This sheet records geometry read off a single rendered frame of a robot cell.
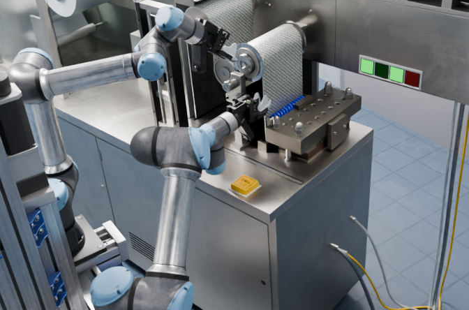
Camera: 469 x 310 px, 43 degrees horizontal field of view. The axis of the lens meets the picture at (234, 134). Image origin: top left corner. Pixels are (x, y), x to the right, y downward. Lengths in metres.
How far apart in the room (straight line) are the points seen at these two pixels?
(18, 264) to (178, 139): 0.52
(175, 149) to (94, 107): 1.16
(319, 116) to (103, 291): 1.06
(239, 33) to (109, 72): 0.78
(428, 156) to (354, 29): 1.82
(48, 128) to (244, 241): 0.80
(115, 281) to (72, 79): 0.57
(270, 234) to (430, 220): 1.49
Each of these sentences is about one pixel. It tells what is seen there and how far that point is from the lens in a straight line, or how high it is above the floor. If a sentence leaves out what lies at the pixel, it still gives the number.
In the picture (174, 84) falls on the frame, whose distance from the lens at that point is 2.30.
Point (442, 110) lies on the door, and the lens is 3.92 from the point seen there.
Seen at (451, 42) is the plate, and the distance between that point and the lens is 2.07.
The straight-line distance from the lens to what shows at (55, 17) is 2.76.
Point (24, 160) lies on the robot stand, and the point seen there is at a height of 1.35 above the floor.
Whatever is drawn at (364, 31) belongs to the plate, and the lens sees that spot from 2.22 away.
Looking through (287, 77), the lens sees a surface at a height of 1.15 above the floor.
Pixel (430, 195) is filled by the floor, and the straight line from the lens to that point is 3.58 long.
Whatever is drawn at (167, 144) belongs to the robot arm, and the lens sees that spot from 1.64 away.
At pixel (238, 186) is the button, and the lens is 2.06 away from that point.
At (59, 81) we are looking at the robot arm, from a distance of 1.76.
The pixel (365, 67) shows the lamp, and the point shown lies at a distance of 2.26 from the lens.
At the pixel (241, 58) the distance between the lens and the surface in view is 2.13.
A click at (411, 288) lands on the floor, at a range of 3.03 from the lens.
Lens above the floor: 2.16
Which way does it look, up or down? 32 degrees down
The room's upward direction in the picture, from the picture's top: 5 degrees counter-clockwise
